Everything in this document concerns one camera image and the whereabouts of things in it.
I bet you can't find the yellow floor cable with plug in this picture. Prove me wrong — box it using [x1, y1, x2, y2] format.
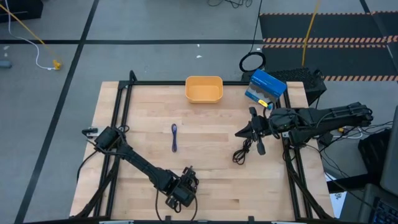
[0, 2, 62, 70]

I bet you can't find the blue cardboard box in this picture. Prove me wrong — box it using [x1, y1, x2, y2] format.
[244, 68, 288, 109]

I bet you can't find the plain yellow floor cable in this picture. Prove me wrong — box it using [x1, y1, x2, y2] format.
[301, 0, 322, 67]

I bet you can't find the black mat with hazard stripes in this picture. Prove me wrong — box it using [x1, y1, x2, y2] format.
[259, 11, 398, 82]

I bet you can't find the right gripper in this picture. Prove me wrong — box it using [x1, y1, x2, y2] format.
[235, 107, 273, 156]

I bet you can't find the black USB-C cable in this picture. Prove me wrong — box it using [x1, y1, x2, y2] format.
[232, 136, 254, 166]

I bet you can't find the blue braided USB-C cable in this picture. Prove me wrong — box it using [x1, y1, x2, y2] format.
[170, 123, 178, 154]

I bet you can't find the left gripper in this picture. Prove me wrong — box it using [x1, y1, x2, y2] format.
[164, 166, 200, 208]

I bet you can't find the black cabinet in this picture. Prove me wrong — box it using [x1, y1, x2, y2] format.
[0, 0, 44, 23]

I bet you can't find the black keyboard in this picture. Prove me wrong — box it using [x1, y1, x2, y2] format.
[371, 197, 398, 224]

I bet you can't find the white floor cable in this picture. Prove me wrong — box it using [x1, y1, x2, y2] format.
[4, 0, 53, 71]

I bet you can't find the orange plastic bin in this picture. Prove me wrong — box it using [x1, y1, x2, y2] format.
[185, 75, 224, 105]

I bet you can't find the black equipment box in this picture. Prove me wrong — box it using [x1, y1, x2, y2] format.
[357, 128, 393, 186]

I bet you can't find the coiled black floor cable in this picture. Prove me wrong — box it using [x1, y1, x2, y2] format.
[238, 0, 267, 73]

